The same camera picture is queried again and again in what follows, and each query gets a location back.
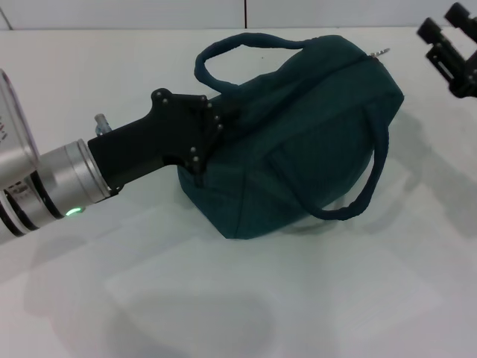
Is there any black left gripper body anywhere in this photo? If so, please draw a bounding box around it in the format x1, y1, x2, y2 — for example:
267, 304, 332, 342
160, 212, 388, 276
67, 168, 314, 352
87, 88, 213, 192

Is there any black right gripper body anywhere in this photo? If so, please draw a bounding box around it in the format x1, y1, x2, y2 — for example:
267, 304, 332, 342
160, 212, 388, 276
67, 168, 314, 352
449, 48, 477, 100

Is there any dark teal zipper bag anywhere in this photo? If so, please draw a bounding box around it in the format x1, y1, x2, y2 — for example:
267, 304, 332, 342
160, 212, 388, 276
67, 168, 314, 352
177, 31, 405, 240

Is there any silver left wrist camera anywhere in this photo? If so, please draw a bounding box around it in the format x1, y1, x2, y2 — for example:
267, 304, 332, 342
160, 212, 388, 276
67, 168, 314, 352
0, 69, 41, 189

